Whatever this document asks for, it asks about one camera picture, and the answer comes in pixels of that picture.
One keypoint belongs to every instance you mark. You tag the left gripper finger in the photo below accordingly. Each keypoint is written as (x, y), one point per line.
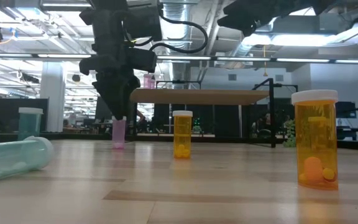
(109, 99)
(127, 99)

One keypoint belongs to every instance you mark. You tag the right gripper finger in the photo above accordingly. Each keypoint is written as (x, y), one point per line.
(241, 25)
(241, 11)

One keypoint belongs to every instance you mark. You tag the pink pill bottle white cap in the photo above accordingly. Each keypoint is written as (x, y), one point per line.
(147, 81)
(153, 84)
(119, 133)

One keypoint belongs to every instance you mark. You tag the orange pill bottle white cap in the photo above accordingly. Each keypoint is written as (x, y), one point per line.
(182, 133)
(315, 140)

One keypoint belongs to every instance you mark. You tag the teal pill bottle white cap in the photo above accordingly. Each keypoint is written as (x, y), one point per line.
(11, 158)
(30, 124)

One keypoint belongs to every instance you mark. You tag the dark office monitors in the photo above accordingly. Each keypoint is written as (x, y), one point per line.
(98, 109)

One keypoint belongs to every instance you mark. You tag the long LED light bar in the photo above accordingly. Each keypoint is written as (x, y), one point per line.
(244, 59)

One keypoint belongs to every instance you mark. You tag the white round pillar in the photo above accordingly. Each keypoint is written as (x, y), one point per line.
(53, 93)

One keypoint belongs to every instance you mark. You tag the person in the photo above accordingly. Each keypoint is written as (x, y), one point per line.
(261, 123)

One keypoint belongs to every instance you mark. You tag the black office partition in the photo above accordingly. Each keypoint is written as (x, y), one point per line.
(5, 115)

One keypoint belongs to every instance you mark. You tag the potted green succulent plant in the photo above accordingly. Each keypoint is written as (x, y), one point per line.
(290, 137)

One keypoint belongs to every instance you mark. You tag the black desk monitor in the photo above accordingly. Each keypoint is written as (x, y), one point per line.
(346, 109)

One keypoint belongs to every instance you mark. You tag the dark office desk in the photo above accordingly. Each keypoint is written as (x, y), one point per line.
(353, 132)

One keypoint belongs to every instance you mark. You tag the silver ventilation duct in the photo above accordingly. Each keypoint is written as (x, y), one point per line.
(174, 67)
(244, 49)

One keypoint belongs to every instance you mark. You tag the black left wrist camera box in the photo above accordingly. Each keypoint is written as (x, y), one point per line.
(143, 21)

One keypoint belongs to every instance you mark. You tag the wooden shelf black metal frame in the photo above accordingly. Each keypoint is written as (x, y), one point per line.
(197, 97)

